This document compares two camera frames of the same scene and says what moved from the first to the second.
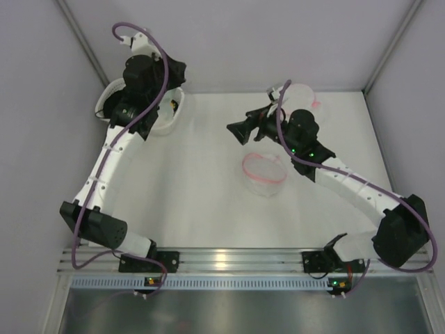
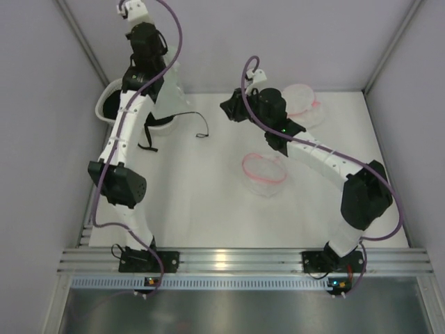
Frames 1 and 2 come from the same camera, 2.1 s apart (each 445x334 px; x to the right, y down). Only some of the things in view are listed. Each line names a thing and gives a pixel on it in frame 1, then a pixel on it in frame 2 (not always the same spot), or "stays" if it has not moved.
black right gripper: (257, 120) → (235, 108)
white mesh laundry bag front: (265, 175) stays
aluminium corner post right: (417, 3) stays
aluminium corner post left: (83, 41) stays
